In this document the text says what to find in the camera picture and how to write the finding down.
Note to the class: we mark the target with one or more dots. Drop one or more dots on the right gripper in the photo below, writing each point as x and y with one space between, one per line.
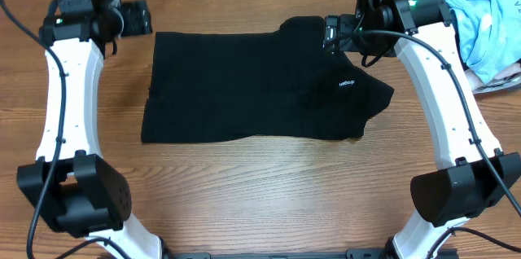
346 24

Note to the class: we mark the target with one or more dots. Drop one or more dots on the black t-shirt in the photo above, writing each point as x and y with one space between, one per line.
208 88

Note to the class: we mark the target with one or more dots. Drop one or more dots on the grey garment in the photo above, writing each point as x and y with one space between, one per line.
511 86

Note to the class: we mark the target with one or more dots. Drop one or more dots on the light blue t-shirt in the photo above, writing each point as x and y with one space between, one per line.
484 27

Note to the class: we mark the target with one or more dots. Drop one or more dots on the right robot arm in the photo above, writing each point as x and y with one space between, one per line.
472 171

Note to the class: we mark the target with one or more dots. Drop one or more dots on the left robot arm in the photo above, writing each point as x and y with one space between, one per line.
71 187

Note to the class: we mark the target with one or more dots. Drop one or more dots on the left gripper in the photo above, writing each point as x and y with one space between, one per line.
138 17

